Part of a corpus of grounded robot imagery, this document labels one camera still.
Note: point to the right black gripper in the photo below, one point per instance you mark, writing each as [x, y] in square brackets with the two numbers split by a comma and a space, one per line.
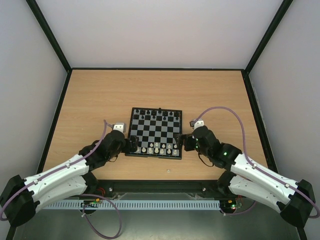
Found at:
[186, 142]

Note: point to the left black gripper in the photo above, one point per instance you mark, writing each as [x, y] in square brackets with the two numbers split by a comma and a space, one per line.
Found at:
[134, 144]

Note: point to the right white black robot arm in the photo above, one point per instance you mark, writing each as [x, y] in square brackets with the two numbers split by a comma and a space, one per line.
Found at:
[293, 200]

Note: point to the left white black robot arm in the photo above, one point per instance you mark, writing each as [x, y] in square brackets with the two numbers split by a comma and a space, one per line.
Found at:
[22, 198]

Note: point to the black and silver chessboard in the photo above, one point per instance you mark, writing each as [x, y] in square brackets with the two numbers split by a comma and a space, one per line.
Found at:
[155, 129]

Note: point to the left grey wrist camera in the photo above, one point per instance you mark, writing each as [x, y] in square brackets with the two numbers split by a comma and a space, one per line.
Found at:
[120, 126]

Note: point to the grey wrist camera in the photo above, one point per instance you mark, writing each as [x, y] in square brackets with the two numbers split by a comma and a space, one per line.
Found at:
[120, 126]
[194, 124]

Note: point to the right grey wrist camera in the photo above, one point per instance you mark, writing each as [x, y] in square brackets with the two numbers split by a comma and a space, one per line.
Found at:
[194, 124]

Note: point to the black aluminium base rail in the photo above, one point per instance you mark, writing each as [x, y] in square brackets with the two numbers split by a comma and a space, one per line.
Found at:
[109, 188]

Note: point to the white slotted cable duct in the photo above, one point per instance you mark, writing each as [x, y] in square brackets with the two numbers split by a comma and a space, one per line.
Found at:
[79, 204]

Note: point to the black enclosure frame post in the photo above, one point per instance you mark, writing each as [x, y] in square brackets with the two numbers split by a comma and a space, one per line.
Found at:
[38, 14]

